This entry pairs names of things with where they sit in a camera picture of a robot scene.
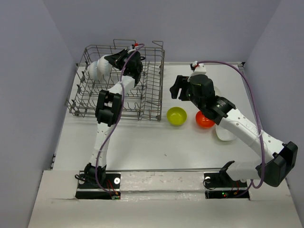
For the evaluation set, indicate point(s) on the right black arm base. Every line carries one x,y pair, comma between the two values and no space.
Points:
219,185

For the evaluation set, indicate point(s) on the white round bowl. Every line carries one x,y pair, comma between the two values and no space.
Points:
103,66
95,71
217,91

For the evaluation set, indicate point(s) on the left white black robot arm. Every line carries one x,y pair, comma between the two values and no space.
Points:
110,104

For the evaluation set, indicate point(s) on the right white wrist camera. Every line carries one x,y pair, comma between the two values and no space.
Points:
197,68

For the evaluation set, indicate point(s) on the grey wire dish rack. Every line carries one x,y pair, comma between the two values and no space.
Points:
144,102

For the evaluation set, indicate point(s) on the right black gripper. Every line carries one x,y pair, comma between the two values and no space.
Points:
175,89

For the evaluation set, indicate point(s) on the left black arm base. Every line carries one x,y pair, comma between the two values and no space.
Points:
96,183

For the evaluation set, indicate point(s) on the white square bowl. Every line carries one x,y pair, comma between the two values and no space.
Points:
224,134

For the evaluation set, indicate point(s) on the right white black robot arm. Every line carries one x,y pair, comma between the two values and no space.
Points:
276,157

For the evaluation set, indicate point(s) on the orange bowl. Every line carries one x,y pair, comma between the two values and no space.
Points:
202,121

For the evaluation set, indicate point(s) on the lime green bowl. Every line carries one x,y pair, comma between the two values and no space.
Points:
176,116

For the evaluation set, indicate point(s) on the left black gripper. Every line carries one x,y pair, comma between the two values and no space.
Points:
115,60

